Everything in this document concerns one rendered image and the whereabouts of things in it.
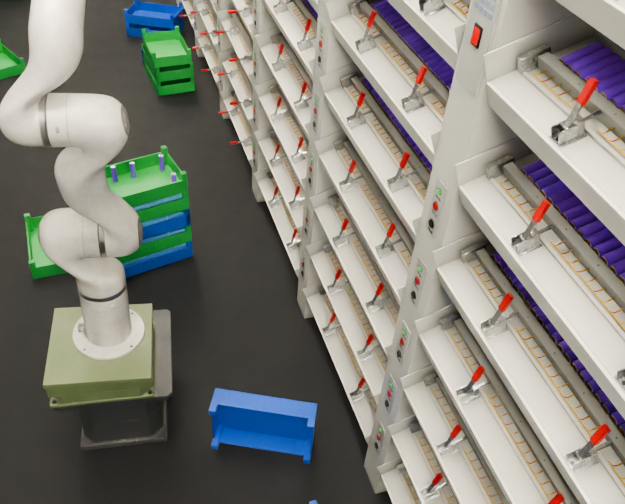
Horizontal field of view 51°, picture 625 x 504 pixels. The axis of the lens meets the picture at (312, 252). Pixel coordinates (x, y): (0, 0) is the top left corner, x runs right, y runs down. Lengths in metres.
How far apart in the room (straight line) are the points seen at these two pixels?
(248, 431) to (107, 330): 0.58
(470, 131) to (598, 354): 0.41
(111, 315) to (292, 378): 0.73
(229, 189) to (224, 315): 0.75
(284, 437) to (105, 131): 1.17
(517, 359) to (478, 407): 0.20
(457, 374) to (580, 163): 0.60
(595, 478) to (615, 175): 0.45
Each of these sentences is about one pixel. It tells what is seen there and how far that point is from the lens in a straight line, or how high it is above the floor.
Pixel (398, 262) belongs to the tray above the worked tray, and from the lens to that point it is 1.58.
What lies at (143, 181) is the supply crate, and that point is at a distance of 2.49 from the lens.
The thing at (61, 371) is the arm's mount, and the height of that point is 0.38.
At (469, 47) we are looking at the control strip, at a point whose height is 1.34.
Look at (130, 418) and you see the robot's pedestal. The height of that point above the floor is 0.13.
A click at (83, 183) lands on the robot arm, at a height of 0.97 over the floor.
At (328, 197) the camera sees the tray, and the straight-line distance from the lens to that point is 2.03.
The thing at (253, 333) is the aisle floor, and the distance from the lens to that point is 2.35.
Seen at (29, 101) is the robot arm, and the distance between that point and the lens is 1.28.
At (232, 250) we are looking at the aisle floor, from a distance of 2.65.
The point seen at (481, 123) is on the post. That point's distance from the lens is 1.13.
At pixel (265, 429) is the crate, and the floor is 0.03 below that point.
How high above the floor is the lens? 1.79
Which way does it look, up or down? 42 degrees down
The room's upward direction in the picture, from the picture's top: 5 degrees clockwise
